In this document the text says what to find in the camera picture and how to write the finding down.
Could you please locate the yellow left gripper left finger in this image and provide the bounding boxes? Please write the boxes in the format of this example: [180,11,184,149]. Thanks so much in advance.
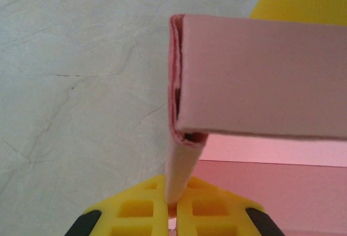
[65,174,169,236]

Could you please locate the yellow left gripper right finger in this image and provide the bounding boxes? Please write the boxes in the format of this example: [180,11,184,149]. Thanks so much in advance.
[176,176,284,236]

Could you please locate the pink paper box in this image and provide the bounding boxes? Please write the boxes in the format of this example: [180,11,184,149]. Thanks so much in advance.
[164,13,347,236]

